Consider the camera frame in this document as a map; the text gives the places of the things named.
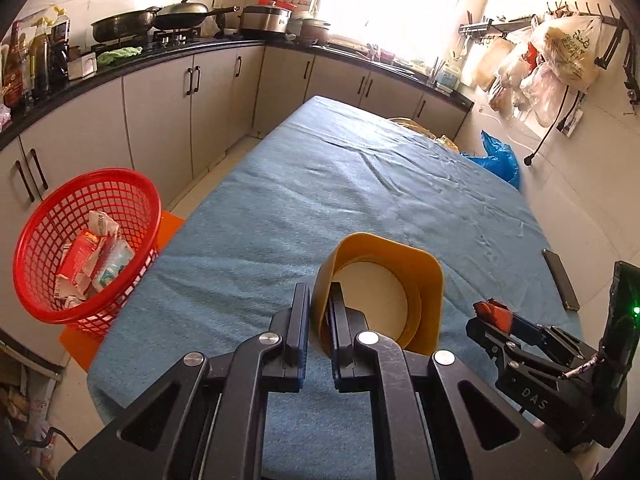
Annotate small red wrapper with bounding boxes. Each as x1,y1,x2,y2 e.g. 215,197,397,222
473,298,514,334

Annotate yellow square paper cup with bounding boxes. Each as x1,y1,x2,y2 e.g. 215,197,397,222
311,232,445,356

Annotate beige paper pouch red sticker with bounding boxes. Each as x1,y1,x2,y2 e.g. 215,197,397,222
87,210,119,237

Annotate white squeeze tube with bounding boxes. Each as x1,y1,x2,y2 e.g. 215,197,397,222
92,238,134,292

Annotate red torn snack carton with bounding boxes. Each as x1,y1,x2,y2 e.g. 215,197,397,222
53,229,116,300

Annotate black phone on table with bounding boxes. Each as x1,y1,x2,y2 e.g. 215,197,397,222
541,249,580,312

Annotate orange stool under basket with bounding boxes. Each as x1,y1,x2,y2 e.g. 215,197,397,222
58,209,187,373

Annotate blue table cloth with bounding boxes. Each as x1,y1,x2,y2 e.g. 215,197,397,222
86,94,584,480

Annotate red plastic mesh basket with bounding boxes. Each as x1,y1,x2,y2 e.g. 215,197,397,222
13,168,162,338

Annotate blue plastic bag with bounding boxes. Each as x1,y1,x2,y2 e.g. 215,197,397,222
462,130,521,190

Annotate hanging plastic bags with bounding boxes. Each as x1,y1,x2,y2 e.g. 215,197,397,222
472,14,603,128

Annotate green cloth on counter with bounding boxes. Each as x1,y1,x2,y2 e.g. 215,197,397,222
96,47,143,67

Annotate dark small pot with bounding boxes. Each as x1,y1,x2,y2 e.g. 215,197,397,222
298,18,331,46

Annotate red label sauce bottle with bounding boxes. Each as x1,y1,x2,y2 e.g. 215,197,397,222
3,22,24,110

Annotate brown oil bottle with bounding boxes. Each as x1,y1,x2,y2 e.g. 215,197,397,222
29,16,50,101

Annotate silver rice cooker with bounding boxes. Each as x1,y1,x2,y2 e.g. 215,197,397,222
240,4,292,36

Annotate dark frying pan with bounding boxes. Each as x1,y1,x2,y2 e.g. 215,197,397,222
91,6,160,44

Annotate dark soy sauce bottle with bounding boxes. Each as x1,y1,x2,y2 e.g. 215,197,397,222
49,6,70,91

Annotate black wok with handle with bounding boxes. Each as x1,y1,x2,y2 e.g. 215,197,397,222
152,0,240,32

